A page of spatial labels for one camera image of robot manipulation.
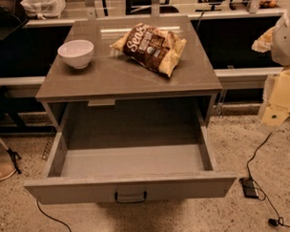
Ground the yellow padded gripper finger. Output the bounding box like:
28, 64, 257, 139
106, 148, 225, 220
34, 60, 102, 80
252, 28, 274, 53

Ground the grey top drawer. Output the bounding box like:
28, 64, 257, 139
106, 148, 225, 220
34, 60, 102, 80
24, 97, 235, 204

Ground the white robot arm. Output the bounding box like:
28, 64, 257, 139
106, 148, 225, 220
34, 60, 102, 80
252, 8, 290, 129

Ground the brown chip bag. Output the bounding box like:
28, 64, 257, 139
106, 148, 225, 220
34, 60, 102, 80
111, 23, 187, 77

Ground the black power adapter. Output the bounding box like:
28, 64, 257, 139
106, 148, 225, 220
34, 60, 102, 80
238, 178, 259, 200

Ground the white ceramic bowl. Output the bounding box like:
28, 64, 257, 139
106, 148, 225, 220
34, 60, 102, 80
58, 40, 94, 69

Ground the white plastic bag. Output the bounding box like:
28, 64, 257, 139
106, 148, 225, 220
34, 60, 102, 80
21, 0, 66, 19

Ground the tan shoe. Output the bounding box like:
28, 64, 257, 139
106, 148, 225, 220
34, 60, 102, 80
0, 163, 16, 181

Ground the black cable right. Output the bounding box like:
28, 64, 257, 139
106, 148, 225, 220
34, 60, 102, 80
243, 111, 290, 232

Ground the black cable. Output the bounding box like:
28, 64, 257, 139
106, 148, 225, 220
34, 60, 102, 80
243, 111, 290, 232
35, 198, 73, 232

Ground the black cable left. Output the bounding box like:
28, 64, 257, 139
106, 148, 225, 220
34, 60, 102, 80
35, 198, 73, 232

